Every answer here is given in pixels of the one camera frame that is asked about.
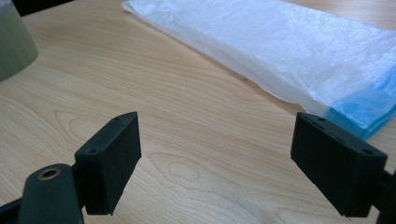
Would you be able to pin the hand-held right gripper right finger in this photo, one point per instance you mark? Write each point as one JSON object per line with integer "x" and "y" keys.
{"x": 336, "y": 168}

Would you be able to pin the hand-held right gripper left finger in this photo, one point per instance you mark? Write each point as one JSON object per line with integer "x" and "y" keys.
{"x": 107, "y": 165}

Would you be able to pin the white and blue plastic bag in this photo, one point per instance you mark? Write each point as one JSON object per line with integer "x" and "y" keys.
{"x": 280, "y": 53}

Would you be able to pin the green round bin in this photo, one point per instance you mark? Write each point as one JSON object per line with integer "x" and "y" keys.
{"x": 14, "y": 43}

